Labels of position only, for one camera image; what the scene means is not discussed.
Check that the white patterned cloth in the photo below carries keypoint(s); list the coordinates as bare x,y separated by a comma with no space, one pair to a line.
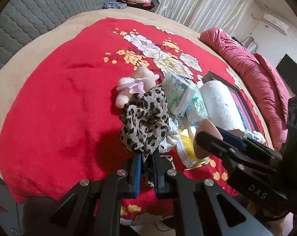
170,134

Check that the red floral blanket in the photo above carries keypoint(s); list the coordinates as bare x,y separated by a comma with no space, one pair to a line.
65,98

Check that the pink plush toy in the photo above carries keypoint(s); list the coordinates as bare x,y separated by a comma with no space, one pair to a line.
136,83

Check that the black monitor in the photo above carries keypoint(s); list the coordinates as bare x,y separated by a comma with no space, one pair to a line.
292,73

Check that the blue patterned cloth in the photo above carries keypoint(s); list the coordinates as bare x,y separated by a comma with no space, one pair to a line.
111,5

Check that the leopard print cloth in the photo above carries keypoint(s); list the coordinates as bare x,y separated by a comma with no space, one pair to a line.
146,120

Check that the white air conditioner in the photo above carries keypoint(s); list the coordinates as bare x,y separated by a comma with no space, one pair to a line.
276,21

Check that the dark box with pink inside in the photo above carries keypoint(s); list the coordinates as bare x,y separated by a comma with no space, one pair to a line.
239,100

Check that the grey padded headboard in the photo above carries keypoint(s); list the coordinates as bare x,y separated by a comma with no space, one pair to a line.
28,12

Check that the white curtain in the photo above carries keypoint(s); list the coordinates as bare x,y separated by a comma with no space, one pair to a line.
205,2

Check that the beige sponge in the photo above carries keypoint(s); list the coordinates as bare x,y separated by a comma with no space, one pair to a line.
207,127

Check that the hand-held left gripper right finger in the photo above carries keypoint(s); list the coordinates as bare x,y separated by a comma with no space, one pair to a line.
158,177

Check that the pink quilt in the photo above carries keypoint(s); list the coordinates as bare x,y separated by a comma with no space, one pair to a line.
261,78

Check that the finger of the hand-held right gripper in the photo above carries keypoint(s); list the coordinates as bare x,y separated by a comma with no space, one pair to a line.
230,140
212,143

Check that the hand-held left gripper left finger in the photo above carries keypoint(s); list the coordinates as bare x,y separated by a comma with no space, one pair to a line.
137,174

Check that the clear yellow plastic packet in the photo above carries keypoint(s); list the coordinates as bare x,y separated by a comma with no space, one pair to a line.
187,145

